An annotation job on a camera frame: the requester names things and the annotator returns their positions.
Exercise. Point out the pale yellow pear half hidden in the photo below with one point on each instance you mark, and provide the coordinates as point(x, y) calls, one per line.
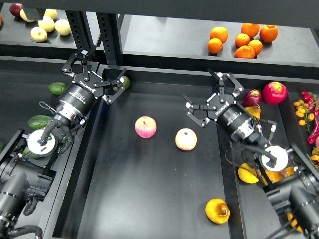
point(24, 17)

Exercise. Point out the green avocado top left tray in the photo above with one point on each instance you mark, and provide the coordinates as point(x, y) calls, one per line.
point(57, 88)

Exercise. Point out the orange small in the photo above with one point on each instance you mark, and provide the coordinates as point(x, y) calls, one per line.
point(242, 39)
point(256, 45)

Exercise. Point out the pale pink apple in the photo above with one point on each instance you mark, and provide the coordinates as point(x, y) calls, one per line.
point(186, 139)

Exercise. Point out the pale yellow pear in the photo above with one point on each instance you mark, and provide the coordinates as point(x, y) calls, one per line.
point(52, 13)
point(38, 34)
point(62, 26)
point(47, 23)

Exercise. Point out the orange left front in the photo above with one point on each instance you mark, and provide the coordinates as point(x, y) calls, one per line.
point(214, 46)

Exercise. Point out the pink red apple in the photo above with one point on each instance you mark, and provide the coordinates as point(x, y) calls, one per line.
point(145, 126)

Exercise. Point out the green avocado cluster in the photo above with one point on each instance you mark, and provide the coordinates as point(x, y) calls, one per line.
point(39, 121)
point(27, 153)

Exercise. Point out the pale yellow pear right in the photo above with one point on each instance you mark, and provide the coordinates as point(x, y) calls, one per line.
point(62, 26)

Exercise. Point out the yellow pear near red apples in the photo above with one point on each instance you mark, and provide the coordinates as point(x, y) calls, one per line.
point(255, 111)

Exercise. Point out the black perforated shelf post left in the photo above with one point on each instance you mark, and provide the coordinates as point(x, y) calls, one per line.
point(81, 32)

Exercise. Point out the black perforated shelf post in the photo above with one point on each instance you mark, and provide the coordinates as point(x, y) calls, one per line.
point(110, 36)
point(81, 32)

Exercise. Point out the orange right small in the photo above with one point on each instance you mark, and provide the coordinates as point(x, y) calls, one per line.
point(256, 45)

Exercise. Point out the black centre tray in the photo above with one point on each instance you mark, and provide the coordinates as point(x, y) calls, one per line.
point(148, 188)

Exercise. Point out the orange top right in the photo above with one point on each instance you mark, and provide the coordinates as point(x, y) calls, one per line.
point(268, 33)

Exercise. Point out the yellow pear right in bin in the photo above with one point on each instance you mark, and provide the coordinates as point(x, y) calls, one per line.
point(289, 171)

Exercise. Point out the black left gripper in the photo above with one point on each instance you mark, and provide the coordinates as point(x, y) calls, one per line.
point(87, 88)

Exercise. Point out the dark red apple on shelf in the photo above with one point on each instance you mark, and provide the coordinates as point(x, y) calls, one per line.
point(15, 9)

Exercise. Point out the green avocado lower cluster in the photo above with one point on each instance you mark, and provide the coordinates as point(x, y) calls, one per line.
point(27, 153)

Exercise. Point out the yellow pear left in bin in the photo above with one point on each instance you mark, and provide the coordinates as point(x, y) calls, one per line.
point(248, 174)

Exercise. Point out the orange cherry tomato bunch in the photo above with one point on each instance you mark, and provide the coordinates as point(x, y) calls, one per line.
point(303, 112)

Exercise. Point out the pale yellow pear middle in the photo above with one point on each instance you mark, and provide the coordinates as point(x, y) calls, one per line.
point(47, 23)

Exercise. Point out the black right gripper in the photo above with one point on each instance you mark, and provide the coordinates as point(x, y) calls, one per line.
point(221, 108)

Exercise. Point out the pale yellow pear back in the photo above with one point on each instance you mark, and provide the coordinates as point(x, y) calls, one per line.
point(52, 13)

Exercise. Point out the orange front bottom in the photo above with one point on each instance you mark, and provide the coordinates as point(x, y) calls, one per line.
point(246, 52)

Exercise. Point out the black perforated shelf post right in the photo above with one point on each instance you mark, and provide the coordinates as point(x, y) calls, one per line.
point(110, 36)

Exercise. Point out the bright red apple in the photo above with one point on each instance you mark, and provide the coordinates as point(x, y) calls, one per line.
point(274, 93)

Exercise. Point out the orange top centre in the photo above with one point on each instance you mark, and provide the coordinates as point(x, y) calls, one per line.
point(250, 29)

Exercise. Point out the green avocado upper cluster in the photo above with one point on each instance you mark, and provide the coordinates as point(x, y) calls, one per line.
point(39, 121)

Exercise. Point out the black left tray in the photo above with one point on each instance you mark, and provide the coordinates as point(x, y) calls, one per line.
point(23, 84)

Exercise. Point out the pale yellow pear front left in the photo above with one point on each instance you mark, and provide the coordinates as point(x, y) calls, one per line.
point(38, 34)

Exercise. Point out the yellow pear middle in bin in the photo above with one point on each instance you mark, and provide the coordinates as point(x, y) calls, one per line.
point(275, 177)

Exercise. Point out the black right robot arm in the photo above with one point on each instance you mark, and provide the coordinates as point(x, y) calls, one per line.
point(291, 182)

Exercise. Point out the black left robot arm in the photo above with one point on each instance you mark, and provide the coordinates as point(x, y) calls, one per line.
point(26, 173)

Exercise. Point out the green avocado left edge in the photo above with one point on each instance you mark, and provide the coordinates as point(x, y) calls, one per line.
point(2, 146)

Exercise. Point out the yellow pear in bin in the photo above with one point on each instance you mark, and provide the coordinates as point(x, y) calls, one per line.
point(289, 171)
point(248, 174)
point(275, 177)

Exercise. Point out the orange top left of pile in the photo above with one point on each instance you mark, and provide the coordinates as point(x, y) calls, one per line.
point(219, 32)

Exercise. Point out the red chili pepper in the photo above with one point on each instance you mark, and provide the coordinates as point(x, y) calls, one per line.
point(315, 132)

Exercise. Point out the orange centre small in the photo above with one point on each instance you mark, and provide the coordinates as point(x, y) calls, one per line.
point(242, 39)

